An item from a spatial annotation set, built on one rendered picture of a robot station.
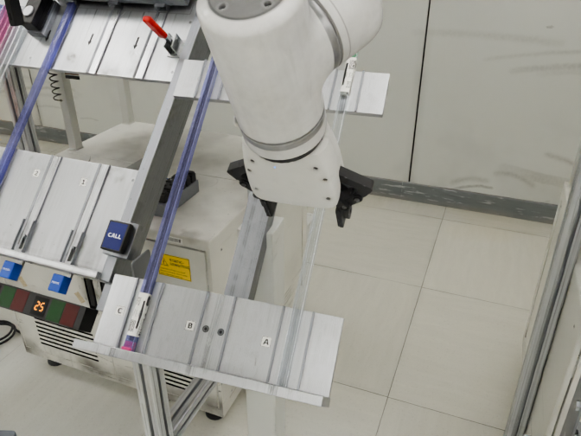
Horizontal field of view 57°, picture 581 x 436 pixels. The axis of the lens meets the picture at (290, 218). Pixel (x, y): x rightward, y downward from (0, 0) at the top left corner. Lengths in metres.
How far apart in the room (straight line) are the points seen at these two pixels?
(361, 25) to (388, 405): 1.35
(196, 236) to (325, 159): 0.73
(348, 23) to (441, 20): 2.11
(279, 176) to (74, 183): 0.57
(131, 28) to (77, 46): 0.12
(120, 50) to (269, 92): 0.74
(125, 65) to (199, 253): 0.43
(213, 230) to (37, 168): 0.39
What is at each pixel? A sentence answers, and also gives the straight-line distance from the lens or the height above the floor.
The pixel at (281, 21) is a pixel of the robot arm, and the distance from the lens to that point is 0.40.
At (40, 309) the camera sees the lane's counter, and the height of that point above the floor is 0.65.
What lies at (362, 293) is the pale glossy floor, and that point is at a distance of 2.09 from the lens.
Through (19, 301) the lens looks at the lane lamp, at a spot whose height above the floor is 0.66.
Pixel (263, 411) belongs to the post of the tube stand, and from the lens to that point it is 1.08.
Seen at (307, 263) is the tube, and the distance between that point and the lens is 0.72.
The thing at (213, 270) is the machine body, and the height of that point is 0.54.
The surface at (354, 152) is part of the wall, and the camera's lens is 2.80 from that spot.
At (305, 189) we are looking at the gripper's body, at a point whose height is 0.99.
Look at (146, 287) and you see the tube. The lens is 0.78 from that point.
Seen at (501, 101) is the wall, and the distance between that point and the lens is 2.62.
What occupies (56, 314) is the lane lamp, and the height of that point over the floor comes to 0.65.
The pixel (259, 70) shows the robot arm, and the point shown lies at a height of 1.14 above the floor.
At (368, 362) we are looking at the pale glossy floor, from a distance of 1.81.
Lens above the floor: 1.23
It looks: 28 degrees down
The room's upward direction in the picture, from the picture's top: straight up
